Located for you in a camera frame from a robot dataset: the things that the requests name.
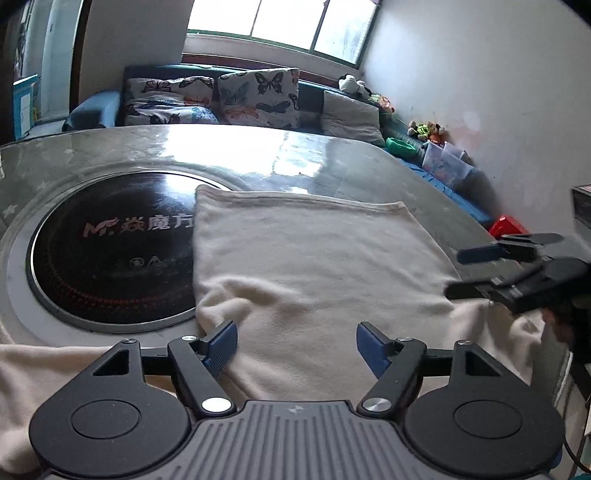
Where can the grey cushion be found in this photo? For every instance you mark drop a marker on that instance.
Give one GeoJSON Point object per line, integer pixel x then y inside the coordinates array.
{"type": "Point", "coordinates": [345, 117]}

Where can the cream knit garment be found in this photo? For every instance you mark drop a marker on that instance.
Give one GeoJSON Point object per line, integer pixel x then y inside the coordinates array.
{"type": "Point", "coordinates": [298, 273]}

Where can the green plastic bowl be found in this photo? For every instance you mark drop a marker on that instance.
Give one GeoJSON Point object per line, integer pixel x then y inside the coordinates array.
{"type": "Point", "coordinates": [401, 149]}

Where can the red plastic stool near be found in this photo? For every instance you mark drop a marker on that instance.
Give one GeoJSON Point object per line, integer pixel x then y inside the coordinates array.
{"type": "Point", "coordinates": [506, 225]}

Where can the butterfly pillow upright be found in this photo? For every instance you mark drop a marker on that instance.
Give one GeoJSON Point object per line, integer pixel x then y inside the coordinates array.
{"type": "Point", "coordinates": [262, 98]}

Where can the butterfly pillow left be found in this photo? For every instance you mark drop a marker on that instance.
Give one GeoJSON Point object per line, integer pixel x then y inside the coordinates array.
{"type": "Point", "coordinates": [150, 101]}

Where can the colourful plush toys pile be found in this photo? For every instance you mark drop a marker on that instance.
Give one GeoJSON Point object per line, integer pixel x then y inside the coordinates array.
{"type": "Point", "coordinates": [425, 132]}

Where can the blue sectional sofa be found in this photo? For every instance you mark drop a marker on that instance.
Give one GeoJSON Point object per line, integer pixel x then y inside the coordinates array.
{"type": "Point", "coordinates": [105, 109]}

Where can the round black induction cooker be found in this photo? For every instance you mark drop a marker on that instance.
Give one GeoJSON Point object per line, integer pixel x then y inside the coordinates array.
{"type": "Point", "coordinates": [115, 255]}

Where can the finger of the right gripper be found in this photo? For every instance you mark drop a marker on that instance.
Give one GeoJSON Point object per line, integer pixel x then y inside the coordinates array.
{"type": "Point", "coordinates": [485, 290]}
{"type": "Point", "coordinates": [518, 247]}

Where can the clear plastic storage box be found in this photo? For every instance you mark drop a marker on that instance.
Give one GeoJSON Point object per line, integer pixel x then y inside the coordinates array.
{"type": "Point", "coordinates": [447, 168]}

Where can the window with green frame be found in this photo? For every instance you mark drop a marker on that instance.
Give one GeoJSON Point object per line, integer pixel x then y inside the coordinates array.
{"type": "Point", "coordinates": [333, 29]}

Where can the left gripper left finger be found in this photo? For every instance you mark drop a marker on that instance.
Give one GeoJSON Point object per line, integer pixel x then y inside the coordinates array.
{"type": "Point", "coordinates": [197, 363]}

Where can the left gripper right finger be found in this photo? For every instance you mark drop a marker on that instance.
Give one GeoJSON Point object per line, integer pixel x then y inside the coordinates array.
{"type": "Point", "coordinates": [396, 365]}

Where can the light blue box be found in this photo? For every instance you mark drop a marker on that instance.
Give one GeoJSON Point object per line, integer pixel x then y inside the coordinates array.
{"type": "Point", "coordinates": [23, 105]}

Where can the white plush toy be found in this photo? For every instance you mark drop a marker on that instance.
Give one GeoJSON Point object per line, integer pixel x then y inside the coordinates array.
{"type": "Point", "coordinates": [355, 88]}

